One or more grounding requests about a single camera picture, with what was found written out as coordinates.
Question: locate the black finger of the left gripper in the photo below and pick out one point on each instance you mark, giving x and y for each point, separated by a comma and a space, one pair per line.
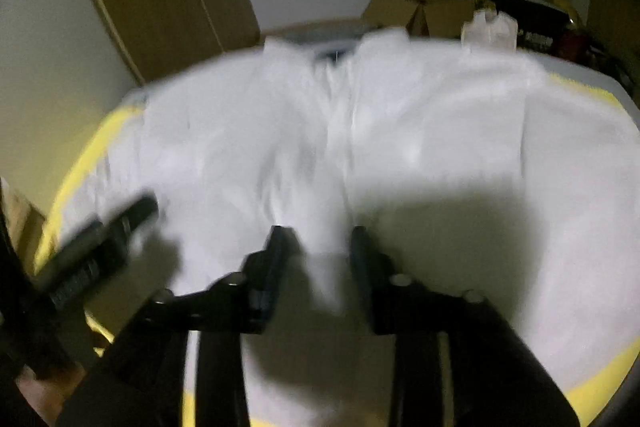
92, 257

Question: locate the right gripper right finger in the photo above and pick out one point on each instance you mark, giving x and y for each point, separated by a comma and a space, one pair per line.
457, 361

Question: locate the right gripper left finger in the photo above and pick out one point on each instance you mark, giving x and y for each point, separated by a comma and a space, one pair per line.
139, 380

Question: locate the white puffer jacket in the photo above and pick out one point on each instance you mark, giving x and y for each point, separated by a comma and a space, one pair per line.
474, 171

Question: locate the person left hand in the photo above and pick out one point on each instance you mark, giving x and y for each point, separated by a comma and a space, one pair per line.
47, 396

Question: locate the yellow table mat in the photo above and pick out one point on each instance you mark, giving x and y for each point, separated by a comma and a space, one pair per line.
595, 401

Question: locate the black yellow printed box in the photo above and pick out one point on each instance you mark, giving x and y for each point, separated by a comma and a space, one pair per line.
546, 26

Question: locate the brown cardboard box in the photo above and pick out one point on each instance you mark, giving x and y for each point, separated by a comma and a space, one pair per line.
421, 18

